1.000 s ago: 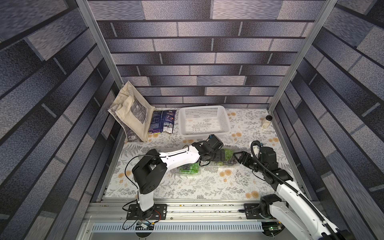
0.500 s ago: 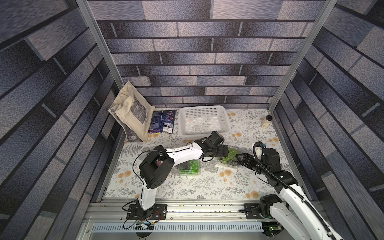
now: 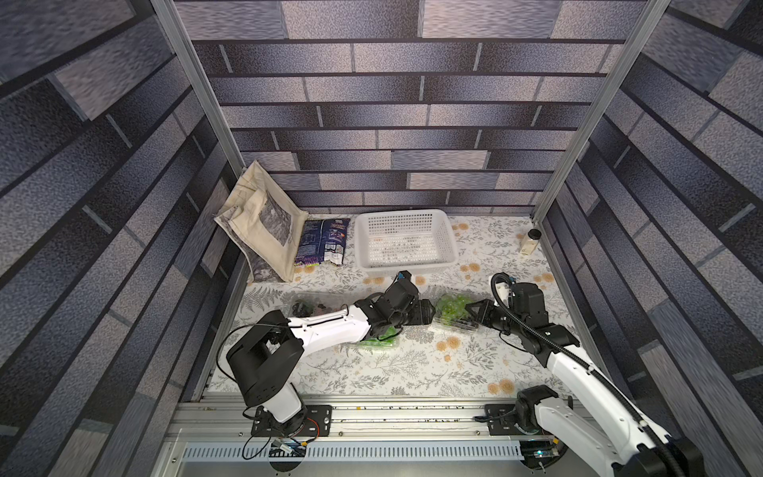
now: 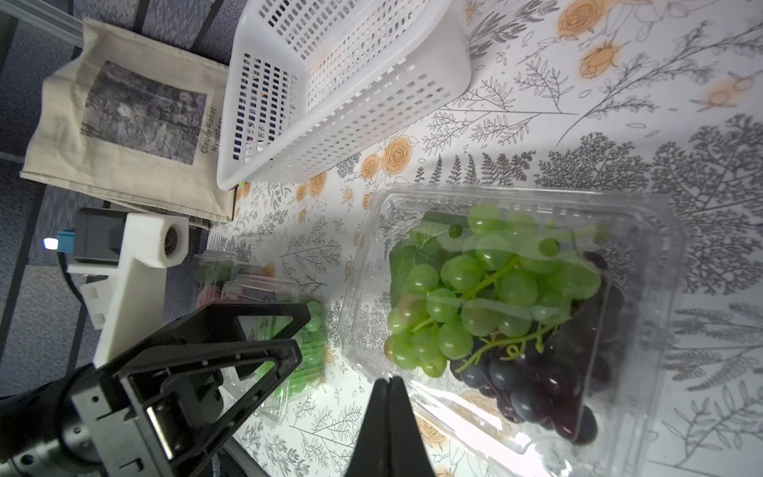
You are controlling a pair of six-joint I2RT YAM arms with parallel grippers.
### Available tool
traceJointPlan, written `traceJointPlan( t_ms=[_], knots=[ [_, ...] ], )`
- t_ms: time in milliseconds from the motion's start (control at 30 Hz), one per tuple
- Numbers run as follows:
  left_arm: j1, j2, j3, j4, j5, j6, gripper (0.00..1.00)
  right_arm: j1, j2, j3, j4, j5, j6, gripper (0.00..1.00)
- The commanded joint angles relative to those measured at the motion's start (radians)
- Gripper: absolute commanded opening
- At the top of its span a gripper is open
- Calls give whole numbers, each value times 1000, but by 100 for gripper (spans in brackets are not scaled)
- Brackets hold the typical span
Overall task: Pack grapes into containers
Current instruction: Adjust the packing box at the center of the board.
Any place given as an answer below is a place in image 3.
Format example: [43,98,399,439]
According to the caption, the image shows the right aluminium frame post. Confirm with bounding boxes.
[532,0,671,228]

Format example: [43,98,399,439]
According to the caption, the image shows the floral tablecloth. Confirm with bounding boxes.
[207,213,607,401]

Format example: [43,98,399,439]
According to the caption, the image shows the aluminium frame post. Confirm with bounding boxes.
[532,0,671,228]
[150,0,246,177]

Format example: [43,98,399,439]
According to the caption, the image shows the white plastic basket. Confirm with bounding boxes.
[354,210,458,277]

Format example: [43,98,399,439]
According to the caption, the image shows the bright green grape bunch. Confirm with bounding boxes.
[355,336,399,351]

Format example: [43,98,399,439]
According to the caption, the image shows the left aluminium frame post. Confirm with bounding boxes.
[150,0,246,177]

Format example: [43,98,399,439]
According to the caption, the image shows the circuit board left wires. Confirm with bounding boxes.
[240,434,317,469]

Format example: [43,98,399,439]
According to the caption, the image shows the small bottle black cap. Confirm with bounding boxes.
[520,229,542,256]

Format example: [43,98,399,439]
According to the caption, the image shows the aluminium rail base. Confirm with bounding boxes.
[153,397,600,476]

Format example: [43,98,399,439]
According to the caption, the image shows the beige canvas tote bag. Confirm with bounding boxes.
[215,162,308,283]

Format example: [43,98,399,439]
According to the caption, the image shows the dark blue grape bunch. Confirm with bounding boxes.
[291,301,320,318]

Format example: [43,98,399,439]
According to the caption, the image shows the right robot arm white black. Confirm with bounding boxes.
[465,272,705,476]

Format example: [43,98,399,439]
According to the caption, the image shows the green circuit board right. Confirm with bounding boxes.
[520,440,560,471]

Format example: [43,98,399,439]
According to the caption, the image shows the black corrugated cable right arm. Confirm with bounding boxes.
[490,272,687,477]

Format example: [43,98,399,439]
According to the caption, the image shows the blue snack bag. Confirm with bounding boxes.
[295,218,350,266]

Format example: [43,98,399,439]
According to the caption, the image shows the clear plastic clamshell container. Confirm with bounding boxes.
[286,292,353,318]

